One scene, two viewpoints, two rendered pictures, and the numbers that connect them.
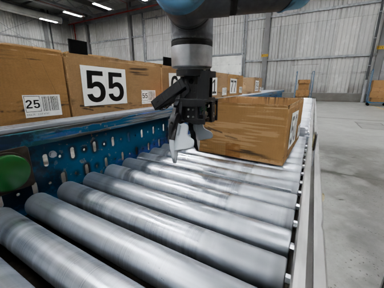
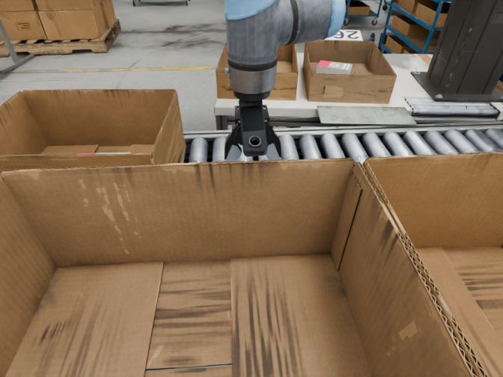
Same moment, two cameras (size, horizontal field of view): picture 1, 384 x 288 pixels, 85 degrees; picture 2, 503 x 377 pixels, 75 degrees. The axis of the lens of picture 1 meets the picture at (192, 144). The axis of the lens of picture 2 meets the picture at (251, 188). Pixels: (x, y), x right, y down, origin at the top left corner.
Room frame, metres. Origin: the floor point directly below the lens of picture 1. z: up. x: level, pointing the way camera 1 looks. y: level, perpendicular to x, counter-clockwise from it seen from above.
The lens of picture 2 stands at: (0.83, 0.51, 1.26)
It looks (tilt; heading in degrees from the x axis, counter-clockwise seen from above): 40 degrees down; 237
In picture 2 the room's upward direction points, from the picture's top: straight up
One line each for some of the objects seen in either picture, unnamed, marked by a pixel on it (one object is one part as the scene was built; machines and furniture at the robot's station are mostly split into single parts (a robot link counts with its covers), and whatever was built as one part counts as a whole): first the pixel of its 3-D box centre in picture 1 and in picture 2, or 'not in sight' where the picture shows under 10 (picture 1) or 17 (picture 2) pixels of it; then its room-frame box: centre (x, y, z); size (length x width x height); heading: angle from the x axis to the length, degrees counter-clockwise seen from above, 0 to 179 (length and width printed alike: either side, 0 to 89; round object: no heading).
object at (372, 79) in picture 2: not in sight; (343, 69); (-0.15, -0.35, 0.80); 0.38 x 0.28 x 0.10; 53
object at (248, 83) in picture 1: (245, 86); not in sight; (2.53, -0.62, 0.96); 0.39 x 0.29 x 0.17; 151
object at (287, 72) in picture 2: not in sight; (259, 66); (0.11, -0.55, 0.80); 0.38 x 0.28 x 0.10; 54
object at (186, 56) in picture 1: (192, 59); (250, 75); (0.50, 0.00, 1.02); 0.10 x 0.09 x 0.05; 151
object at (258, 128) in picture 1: (254, 122); (88, 149); (0.80, -0.24, 0.83); 0.39 x 0.29 x 0.17; 148
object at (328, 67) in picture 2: not in sight; (334, 69); (-0.17, -0.42, 0.77); 0.13 x 0.07 x 0.04; 126
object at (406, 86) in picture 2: not in sight; (345, 80); (-0.20, -0.38, 0.74); 1.00 x 0.58 x 0.03; 145
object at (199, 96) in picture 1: (194, 98); (251, 114); (0.50, -0.01, 0.94); 0.09 x 0.08 x 0.12; 61
